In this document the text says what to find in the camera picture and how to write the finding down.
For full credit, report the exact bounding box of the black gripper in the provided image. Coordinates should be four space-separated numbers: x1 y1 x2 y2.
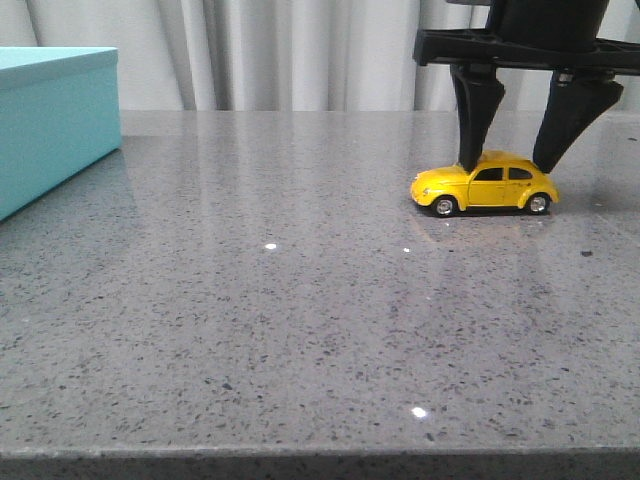
413 0 639 173

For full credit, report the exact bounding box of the yellow toy beetle car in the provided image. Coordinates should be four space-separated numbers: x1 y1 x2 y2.
410 150 559 217

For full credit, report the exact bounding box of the light blue box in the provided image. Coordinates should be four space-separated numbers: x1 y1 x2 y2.
1 47 121 217

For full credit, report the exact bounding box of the grey pleated curtain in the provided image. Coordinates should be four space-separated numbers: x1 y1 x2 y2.
0 0 640 113

